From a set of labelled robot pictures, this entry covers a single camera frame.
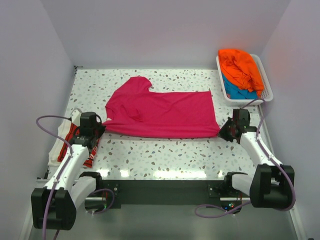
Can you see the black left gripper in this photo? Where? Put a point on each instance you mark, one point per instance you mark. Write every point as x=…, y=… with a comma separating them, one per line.
x=101, y=128

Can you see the orange t shirt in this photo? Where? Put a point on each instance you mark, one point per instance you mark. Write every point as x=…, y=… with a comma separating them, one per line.
x=240, y=69

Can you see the folded white red t shirt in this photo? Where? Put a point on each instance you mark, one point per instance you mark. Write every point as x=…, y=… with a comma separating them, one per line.
x=59, y=149

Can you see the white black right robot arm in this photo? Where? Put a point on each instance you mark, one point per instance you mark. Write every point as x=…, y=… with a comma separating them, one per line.
x=272, y=185

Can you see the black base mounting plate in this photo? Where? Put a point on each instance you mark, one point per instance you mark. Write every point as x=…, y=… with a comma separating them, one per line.
x=166, y=193

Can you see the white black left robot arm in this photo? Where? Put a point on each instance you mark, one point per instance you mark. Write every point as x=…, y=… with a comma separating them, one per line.
x=54, y=206

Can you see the aluminium rail frame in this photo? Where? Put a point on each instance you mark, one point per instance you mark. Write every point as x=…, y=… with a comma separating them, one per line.
x=180, y=222

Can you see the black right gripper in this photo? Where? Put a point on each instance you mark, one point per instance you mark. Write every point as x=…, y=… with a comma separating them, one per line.
x=222, y=133

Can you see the white plastic basket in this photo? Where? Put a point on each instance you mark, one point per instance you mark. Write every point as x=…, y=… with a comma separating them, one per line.
x=267, y=93

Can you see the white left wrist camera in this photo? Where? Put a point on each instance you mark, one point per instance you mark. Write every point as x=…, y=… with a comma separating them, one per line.
x=75, y=116

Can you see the blue t shirt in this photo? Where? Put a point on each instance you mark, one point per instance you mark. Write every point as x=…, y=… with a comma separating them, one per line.
x=235, y=93

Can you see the magenta t shirt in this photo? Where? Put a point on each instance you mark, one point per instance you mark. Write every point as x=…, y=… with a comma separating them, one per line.
x=134, y=110

